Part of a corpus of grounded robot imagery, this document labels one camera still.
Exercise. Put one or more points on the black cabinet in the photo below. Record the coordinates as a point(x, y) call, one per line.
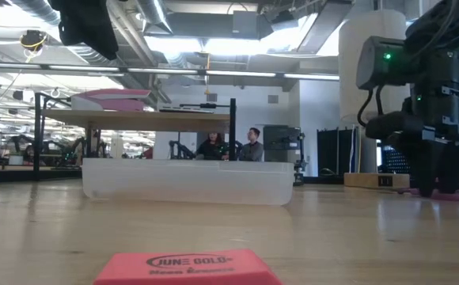
point(281, 142)

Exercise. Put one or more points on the silver desk calculator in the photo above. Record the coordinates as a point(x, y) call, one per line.
point(182, 110)

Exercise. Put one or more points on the white shade wooden base lamp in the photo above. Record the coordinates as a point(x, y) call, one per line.
point(356, 79)

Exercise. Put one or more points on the black background robot arm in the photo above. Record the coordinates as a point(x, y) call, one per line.
point(180, 150)

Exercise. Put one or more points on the black aluminium rig frame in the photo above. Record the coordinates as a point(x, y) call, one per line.
point(16, 176)

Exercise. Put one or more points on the clear pencil box blue lid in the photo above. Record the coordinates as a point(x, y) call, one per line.
point(186, 182)

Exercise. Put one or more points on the person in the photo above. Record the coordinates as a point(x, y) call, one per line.
point(211, 149)
point(252, 150)

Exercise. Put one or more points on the wooden shelf black metal legs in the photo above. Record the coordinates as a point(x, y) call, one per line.
point(134, 120)

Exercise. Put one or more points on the black perforated panel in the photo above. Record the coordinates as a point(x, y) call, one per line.
point(395, 160)

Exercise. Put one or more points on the long hanging light bar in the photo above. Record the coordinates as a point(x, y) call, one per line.
point(162, 71)

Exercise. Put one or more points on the black partition panels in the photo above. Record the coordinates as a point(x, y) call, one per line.
point(334, 152)

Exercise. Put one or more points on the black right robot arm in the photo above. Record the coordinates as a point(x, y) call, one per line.
point(451, 20)

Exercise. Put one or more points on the pink rubber eraser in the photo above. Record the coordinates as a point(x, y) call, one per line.
point(190, 269)

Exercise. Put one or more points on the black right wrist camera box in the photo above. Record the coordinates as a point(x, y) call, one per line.
point(381, 63)

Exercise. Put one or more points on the pink and white stapler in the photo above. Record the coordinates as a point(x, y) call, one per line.
point(114, 101)

